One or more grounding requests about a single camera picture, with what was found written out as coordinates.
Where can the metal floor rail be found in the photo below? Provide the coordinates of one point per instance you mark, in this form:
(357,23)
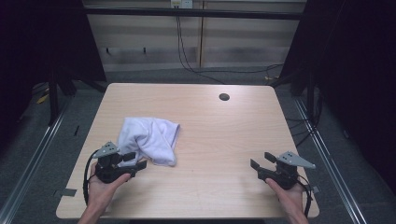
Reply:
(327,161)
(34,158)

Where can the black horizontal metal bar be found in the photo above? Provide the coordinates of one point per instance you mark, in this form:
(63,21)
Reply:
(193,13)

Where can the white patterned towel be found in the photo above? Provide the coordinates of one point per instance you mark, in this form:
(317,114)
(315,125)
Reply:
(146,137)

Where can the black metal stand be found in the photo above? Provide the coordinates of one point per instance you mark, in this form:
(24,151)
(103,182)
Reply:
(309,93)
(53,99)

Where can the white wall power outlet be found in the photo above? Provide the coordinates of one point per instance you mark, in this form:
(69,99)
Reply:
(182,3)

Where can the yellow floor item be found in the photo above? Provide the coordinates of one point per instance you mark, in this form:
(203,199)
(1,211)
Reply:
(42,99)

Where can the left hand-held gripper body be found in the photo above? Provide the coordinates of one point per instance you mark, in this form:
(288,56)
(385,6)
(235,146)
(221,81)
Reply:
(107,169)

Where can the person's left hand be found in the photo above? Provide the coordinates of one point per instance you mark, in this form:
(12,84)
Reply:
(102,193)

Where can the grey tape strip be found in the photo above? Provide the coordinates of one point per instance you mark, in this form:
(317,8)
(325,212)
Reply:
(66,192)
(315,189)

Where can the black curtain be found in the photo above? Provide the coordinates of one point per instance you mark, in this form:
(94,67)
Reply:
(358,77)
(37,40)

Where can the small black floor strip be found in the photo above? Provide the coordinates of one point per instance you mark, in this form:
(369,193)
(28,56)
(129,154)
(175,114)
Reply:
(76,130)

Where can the person's right hand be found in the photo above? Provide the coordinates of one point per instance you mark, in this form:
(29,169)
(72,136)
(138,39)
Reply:
(291,199)

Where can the dark round table grommet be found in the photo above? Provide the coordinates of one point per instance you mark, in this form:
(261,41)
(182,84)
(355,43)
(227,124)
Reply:
(224,96)

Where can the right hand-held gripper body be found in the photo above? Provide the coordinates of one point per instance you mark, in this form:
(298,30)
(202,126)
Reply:
(285,175)

